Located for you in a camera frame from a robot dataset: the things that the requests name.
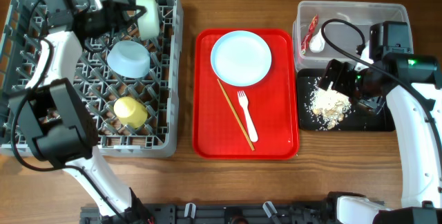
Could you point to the white napkin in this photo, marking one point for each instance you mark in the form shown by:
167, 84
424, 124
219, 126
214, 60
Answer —
317, 42

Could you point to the yellow plastic cup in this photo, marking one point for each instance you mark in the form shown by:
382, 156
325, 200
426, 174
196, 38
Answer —
130, 112

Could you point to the grey dishwasher rack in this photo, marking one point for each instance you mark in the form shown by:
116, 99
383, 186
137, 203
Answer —
98, 86

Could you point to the black waste tray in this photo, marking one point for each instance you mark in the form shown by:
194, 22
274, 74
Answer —
355, 119

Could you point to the clear plastic bin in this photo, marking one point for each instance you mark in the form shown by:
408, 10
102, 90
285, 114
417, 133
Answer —
361, 14

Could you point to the wooden chopstick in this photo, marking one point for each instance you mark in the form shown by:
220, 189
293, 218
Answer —
236, 115

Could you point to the red sauce packet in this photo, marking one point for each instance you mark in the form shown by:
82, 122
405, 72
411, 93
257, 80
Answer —
307, 38

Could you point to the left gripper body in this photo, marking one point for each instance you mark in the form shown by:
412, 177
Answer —
103, 24

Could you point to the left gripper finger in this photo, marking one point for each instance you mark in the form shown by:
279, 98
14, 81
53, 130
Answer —
126, 34
139, 11

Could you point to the rice and food scraps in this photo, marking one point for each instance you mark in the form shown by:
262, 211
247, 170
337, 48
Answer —
327, 107

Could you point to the light blue small bowl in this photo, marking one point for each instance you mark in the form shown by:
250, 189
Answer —
129, 59

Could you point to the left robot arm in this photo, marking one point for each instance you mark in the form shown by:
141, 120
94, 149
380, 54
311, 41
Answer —
54, 121

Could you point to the green bowl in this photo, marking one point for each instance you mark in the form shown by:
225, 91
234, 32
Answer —
149, 23

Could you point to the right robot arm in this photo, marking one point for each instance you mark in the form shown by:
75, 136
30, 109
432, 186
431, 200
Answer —
411, 86

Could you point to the light blue plate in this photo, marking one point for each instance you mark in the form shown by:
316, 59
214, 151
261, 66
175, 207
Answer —
241, 58

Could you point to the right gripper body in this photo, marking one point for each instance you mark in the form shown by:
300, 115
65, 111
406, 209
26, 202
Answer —
368, 95

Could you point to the white plastic fork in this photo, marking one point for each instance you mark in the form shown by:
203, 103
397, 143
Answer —
244, 103

